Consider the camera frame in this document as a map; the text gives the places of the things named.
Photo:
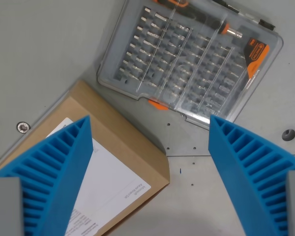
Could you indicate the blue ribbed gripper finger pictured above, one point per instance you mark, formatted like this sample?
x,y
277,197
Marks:
x,y
56,172
248,172

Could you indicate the silver hex socket bolt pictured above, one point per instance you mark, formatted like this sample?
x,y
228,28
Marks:
x,y
23,127

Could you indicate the white printed shipping label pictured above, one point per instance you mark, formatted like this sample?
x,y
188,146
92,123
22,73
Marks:
x,y
113,184

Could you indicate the brown cardboard box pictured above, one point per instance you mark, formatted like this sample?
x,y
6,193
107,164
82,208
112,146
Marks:
x,y
118,130

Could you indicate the orange case latch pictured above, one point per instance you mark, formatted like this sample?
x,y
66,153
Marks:
x,y
158,104

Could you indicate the orange black case label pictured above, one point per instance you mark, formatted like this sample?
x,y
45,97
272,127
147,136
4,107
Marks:
x,y
256,57

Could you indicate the clear plastic bit set case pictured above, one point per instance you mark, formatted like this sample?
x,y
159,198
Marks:
x,y
186,73

